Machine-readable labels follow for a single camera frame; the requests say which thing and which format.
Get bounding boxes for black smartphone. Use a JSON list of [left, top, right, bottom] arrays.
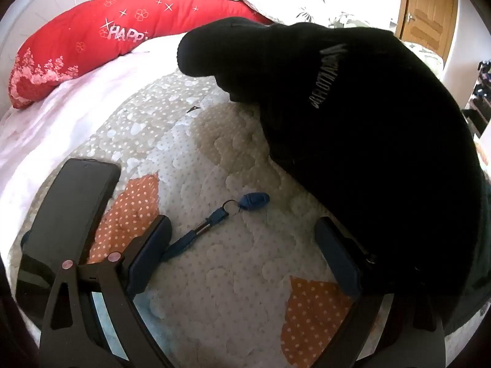
[[15, 157, 122, 359]]

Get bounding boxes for wooden door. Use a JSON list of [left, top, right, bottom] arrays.
[[397, 0, 459, 61]]

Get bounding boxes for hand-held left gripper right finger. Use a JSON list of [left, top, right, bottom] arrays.
[[315, 217, 446, 368]]

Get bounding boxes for black pants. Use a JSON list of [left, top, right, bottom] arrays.
[[177, 17, 486, 330]]

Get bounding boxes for pink bed sheet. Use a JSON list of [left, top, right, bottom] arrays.
[[0, 34, 215, 238]]

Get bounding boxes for cluttered shelf unit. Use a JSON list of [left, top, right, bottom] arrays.
[[462, 59, 491, 140]]

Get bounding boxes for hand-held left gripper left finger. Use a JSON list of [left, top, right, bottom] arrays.
[[40, 215, 172, 368]]

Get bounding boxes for blue lanyard with key fob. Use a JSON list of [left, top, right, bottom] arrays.
[[163, 192, 270, 260]]

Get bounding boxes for red printed pillow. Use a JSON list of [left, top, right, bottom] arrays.
[[10, 0, 274, 109]]

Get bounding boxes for white headboard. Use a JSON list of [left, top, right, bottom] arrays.
[[0, 0, 154, 67]]

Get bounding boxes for heart patterned quilt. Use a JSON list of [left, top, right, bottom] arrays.
[[8, 72, 423, 368]]

